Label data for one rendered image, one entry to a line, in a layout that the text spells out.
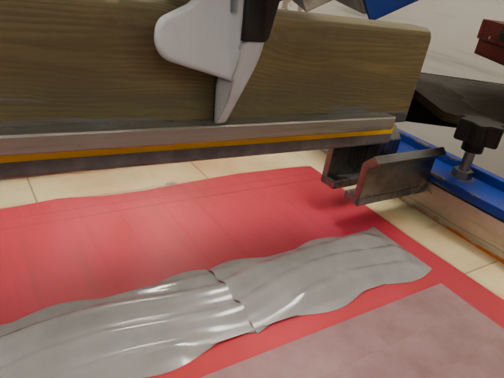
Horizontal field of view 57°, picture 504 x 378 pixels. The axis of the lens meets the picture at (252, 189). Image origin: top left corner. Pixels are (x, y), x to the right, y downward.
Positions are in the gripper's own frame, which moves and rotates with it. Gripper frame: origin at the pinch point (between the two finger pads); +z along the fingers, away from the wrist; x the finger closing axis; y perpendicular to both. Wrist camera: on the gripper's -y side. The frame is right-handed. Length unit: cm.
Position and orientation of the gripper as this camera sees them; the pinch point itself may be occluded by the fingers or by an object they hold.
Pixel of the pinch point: (214, 90)
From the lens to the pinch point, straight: 30.1
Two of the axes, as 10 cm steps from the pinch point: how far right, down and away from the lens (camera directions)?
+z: -1.5, 8.8, 4.5
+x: 5.3, 4.5, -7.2
